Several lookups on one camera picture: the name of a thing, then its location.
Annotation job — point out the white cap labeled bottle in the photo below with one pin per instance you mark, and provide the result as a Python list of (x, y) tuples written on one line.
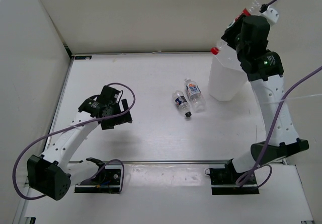
[(194, 95)]

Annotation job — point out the white octagonal plastic bin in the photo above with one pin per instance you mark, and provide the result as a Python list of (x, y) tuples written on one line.
[(226, 75)]

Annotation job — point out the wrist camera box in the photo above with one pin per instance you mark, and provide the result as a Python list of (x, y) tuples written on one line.
[(109, 95), (258, 21)]

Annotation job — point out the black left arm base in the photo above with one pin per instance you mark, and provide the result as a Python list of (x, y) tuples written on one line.
[(108, 180)]

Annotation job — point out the aluminium table rail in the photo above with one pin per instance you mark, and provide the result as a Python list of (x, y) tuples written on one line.
[(177, 162)]

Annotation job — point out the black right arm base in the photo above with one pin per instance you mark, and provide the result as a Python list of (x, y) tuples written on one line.
[(223, 182)]

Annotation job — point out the black cap small bottle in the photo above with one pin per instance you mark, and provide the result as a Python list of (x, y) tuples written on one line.
[(181, 103)]

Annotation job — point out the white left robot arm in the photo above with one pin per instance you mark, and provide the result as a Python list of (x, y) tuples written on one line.
[(51, 174)]

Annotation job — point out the red label plastic bottle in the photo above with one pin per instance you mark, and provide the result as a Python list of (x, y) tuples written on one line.
[(234, 28)]

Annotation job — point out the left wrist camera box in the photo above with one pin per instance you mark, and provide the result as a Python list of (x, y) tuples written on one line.
[(109, 95)]

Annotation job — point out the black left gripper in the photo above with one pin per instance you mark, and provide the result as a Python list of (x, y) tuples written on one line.
[(123, 118)]

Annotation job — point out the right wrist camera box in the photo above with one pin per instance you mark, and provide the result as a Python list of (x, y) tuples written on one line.
[(258, 21)]

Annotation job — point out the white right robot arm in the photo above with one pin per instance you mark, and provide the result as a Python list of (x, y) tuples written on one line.
[(282, 140)]

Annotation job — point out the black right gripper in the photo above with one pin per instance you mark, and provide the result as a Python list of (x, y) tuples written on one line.
[(230, 33)]

